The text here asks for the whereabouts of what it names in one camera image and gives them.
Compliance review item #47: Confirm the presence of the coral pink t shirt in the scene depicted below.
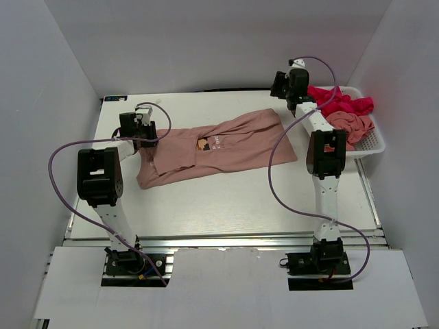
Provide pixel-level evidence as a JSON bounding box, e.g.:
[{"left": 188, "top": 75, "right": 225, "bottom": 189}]
[{"left": 326, "top": 111, "right": 375, "bottom": 151}]

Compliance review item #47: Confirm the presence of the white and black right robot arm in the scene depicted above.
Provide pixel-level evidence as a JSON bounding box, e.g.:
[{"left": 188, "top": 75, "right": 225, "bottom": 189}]
[{"left": 270, "top": 65, "right": 346, "bottom": 276}]

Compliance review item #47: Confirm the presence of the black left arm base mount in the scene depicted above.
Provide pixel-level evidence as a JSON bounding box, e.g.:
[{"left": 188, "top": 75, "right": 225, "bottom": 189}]
[{"left": 101, "top": 254, "right": 174, "bottom": 288}]

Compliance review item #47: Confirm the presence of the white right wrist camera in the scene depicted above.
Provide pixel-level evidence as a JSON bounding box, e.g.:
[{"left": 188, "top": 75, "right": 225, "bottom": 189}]
[{"left": 288, "top": 58, "right": 306, "bottom": 70}]

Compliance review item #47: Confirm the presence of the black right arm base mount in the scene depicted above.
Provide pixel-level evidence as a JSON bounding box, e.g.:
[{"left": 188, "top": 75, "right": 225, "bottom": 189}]
[{"left": 279, "top": 252, "right": 354, "bottom": 291}]

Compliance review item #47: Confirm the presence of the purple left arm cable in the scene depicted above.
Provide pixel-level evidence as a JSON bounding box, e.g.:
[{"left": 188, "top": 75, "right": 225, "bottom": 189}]
[{"left": 47, "top": 101, "right": 172, "bottom": 287}]

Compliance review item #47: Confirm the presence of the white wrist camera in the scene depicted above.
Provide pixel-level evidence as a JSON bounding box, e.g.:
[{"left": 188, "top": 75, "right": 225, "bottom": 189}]
[
  {"left": 134, "top": 104, "right": 153, "bottom": 126},
  {"left": 288, "top": 58, "right": 306, "bottom": 70}
]

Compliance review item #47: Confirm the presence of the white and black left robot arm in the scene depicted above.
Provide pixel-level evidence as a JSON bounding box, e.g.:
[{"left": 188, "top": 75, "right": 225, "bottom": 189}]
[{"left": 77, "top": 106, "right": 158, "bottom": 273}]

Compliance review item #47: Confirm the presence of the black xdof label sticker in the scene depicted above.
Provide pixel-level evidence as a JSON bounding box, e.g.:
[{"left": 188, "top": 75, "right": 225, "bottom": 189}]
[{"left": 103, "top": 95, "right": 128, "bottom": 102}]

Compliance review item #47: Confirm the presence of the magenta t shirt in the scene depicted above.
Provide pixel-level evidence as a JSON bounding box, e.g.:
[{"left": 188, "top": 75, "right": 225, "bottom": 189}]
[{"left": 307, "top": 86, "right": 374, "bottom": 117}]

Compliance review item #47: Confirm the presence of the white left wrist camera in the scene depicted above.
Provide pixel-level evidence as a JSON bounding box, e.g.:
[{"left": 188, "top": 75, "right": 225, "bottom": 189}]
[{"left": 134, "top": 104, "right": 153, "bottom": 126}]

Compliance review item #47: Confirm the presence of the dusty pink t shirt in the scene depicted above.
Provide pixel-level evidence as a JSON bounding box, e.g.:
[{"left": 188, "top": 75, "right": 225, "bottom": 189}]
[{"left": 137, "top": 108, "right": 298, "bottom": 189}]

